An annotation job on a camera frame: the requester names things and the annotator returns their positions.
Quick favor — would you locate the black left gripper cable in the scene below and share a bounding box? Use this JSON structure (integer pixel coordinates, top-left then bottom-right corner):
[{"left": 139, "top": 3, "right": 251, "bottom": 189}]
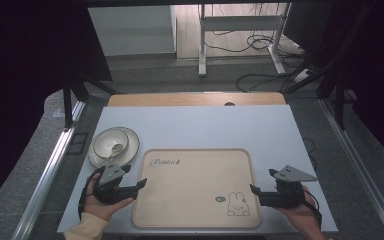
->
[{"left": 77, "top": 166, "right": 105, "bottom": 222}]

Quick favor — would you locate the aluminium rail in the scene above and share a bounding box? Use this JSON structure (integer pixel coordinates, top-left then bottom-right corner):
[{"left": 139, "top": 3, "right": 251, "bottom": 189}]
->
[
  {"left": 318, "top": 98, "right": 384, "bottom": 240},
  {"left": 11, "top": 99, "right": 88, "bottom": 240}
]

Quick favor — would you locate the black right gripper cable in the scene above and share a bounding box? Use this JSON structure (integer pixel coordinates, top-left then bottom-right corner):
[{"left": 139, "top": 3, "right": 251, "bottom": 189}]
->
[{"left": 301, "top": 185, "right": 324, "bottom": 231}]

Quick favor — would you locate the black metal stand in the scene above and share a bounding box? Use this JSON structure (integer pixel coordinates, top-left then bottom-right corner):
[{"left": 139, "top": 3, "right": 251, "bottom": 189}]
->
[
  {"left": 316, "top": 64, "right": 348, "bottom": 131},
  {"left": 61, "top": 71, "right": 118, "bottom": 130}
]

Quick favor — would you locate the white metal desk frame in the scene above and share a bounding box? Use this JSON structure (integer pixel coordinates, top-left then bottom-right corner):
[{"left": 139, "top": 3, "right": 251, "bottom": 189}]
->
[{"left": 198, "top": 3, "right": 292, "bottom": 78}]

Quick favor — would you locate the white power strip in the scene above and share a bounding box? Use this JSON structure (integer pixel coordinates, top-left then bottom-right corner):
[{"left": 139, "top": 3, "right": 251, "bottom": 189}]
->
[{"left": 291, "top": 68, "right": 313, "bottom": 84}]

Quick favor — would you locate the thin black cable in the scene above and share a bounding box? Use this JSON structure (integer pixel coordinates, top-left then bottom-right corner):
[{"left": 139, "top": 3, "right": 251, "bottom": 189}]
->
[{"left": 301, "top": 136, "right": 318, "bottom": 172}]

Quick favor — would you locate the beige tray with rabbit print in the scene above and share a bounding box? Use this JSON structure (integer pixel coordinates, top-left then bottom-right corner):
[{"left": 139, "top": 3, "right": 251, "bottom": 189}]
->
[{"left": 131, "top": 148, "right": 262, "bottom": 230}]

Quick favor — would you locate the cream ceramic spoon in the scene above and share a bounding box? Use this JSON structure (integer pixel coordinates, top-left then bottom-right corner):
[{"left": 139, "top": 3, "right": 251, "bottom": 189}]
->
[{"left": 108, "top": 142, "right": 125, "bottom": 158}]

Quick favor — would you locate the black looped floor cable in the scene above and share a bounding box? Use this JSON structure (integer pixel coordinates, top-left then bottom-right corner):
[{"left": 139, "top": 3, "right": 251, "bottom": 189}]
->
[{"left": 235, "top": 70, "right": 302, "bottom": 94}]

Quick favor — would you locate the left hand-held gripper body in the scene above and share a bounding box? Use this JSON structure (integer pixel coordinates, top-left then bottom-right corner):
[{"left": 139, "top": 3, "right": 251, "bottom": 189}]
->
[{"left": 94, "top": 162, "right": 139, "bottom": 205}]

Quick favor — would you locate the person's left hand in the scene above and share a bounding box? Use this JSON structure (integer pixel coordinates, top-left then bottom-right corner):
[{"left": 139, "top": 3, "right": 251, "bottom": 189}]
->
[{"left": 82, "top": 173, "right": 135, "bottom": 223}]

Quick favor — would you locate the person's right hand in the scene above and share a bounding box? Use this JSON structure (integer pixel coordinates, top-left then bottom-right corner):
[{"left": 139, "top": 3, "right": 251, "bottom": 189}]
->
[{"left": 273, "top": 188, "right": 322, "bottom": 232}]

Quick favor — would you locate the cream ceramic bowl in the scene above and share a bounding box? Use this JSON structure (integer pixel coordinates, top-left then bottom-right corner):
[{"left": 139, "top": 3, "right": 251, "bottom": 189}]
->
[{"left": 92, "top": 128, "right": 130, "bottom": 160}]

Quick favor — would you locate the white panel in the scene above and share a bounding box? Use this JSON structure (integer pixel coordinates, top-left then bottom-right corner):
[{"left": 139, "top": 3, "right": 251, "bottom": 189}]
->
[{"left": 87, "top": 4, "right": 178, "bottom": 58}]

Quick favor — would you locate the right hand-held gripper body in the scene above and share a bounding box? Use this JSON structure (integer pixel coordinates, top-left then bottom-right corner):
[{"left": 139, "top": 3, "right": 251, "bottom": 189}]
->
[{"left": 258, "top": 164, "right": 319, "bottom": 210}]

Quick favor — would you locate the black floor cable tangle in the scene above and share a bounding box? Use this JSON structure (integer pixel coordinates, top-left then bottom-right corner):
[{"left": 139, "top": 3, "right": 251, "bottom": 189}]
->
[{"left": 203, "top": 30, "right": 306, "bottom": 60}]

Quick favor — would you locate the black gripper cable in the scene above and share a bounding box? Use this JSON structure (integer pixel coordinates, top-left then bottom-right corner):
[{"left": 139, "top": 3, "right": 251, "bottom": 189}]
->
[
  {"left": 77, "top": 166, "right": 105, "bottom": 222},
  {"left": 301, "top": 185, "right": 324, "bottom": 231}
]

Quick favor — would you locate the wooden table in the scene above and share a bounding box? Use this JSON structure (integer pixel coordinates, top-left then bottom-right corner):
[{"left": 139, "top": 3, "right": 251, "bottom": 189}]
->
[{"left": 107, "top": 92, "right": 287, "bottom": 108}]

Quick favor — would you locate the dark curtain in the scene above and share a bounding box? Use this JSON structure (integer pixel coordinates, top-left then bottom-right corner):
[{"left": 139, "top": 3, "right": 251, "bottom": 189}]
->
[
  {"left": 313, "top": 0, "right": 384, "bottom": 172},
  {"left": 0, "top": 0, "right": 113, "bottom": 216}
]

